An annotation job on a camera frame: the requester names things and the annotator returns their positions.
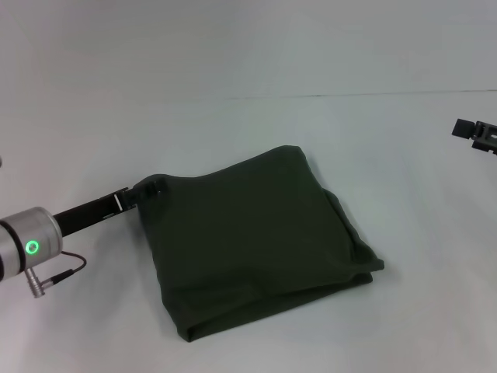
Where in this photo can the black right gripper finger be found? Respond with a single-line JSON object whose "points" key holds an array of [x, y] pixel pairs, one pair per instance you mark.
{"points": [[463, 128]]}

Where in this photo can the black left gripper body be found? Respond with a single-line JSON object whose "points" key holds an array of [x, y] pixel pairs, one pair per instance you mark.
{"points": [[89, 213]]}

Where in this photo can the dark green shirt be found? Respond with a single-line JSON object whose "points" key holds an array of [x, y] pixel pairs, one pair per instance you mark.
{"points": [[252, 233]]}

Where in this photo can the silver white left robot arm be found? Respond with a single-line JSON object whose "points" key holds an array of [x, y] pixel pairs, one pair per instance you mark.
{"points": [[27, 241]]}

